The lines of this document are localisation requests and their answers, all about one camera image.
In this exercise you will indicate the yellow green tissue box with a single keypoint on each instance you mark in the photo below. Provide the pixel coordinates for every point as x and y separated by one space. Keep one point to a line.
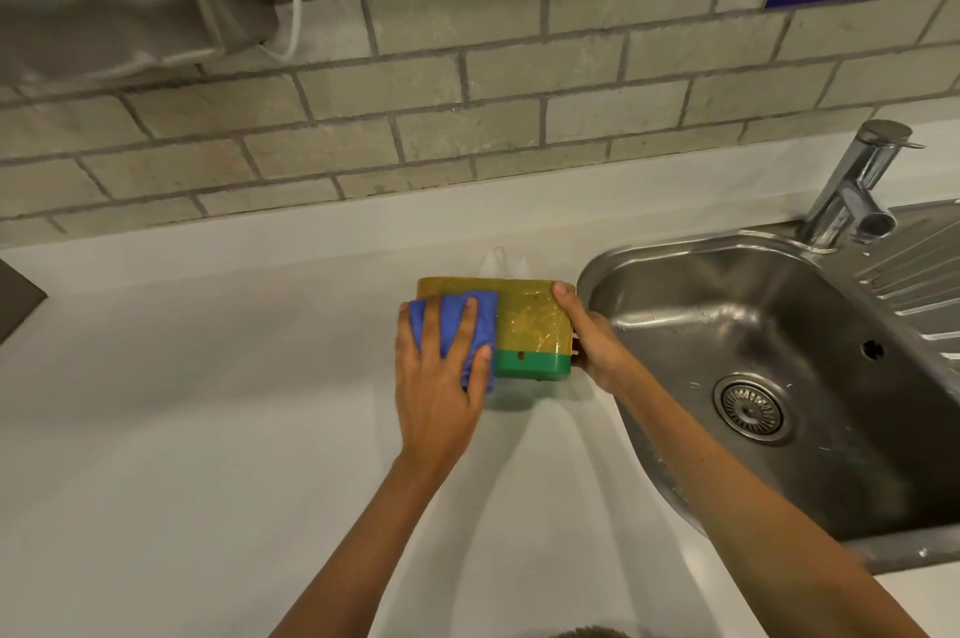
532 322

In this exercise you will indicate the blue microfibre cloth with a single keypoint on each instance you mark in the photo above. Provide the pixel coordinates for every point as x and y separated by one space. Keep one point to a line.
452 319

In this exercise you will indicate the metal sink drain strainer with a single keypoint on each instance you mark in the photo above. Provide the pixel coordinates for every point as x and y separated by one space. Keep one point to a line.
752 409

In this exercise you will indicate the person's right hand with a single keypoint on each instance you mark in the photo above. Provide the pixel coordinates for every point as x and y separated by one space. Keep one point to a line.
600 349

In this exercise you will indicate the dark grey panel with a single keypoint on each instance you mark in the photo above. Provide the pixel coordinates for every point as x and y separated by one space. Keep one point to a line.
16 300

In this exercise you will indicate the person's left hand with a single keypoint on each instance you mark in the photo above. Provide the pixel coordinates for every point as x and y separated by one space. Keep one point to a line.
435 405

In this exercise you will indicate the person's left forearm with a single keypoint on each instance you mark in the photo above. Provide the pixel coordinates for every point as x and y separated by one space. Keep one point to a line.
360 555

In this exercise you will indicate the stainless steel sink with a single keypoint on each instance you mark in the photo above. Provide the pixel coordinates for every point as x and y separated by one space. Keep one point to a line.
825 307

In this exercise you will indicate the person's right forearm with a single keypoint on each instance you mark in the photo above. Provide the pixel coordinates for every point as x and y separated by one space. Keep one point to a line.
765 525

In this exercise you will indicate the chrome faucet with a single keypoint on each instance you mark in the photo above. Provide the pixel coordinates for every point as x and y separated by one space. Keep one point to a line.
847 187

